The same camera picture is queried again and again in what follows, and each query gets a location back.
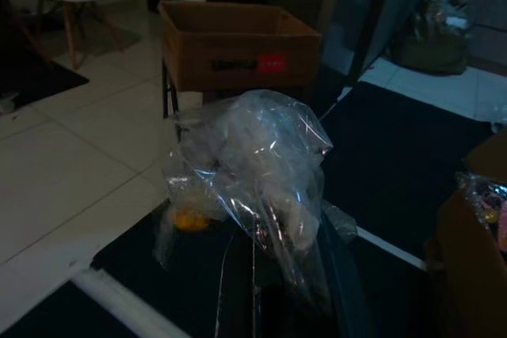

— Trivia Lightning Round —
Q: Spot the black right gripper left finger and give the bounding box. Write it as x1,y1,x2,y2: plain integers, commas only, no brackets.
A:
227,229,280,338

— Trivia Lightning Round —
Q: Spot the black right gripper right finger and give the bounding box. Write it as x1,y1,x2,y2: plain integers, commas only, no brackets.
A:
315,199,368,338

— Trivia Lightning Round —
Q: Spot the clear plastic bag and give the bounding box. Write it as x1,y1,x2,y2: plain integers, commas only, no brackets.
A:
152,89,358,338

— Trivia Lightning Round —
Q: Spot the brown cardboard box with trash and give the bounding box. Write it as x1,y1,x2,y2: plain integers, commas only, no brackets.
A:
422,130,507,338

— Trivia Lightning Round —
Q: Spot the orange round item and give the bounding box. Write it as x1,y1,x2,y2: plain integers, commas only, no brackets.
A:
173,210,210,233

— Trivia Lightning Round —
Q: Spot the large black floor mat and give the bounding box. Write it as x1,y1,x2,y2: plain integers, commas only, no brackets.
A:
91,209,431,338

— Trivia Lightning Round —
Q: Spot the black floor mat under box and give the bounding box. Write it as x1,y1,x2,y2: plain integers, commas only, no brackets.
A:
319,79,507,262

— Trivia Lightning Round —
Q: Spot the cardboard box with red label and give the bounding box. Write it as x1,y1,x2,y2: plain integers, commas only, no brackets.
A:
157,0,323,94

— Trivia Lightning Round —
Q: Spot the green bag with plastic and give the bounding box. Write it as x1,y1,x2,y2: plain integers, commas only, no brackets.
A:
389,0,471,77

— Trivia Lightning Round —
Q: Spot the black slanted pole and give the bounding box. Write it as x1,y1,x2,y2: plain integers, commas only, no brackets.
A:
343,0,400,89

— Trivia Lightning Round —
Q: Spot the small black floor mat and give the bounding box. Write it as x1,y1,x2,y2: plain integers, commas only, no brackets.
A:
0,55,91,112

